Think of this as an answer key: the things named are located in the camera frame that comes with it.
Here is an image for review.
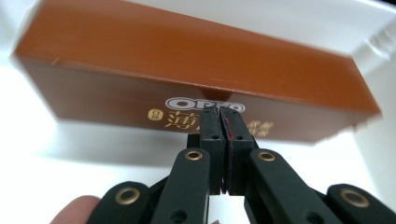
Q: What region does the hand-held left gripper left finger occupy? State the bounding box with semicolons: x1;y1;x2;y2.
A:
186;105;227;196

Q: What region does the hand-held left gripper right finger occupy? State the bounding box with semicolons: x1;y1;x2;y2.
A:
219;106;260;197

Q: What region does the brown cardboard box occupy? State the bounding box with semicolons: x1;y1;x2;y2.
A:
10;0;382;145

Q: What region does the white plastic bin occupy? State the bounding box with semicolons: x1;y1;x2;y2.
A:
0;0;396;224

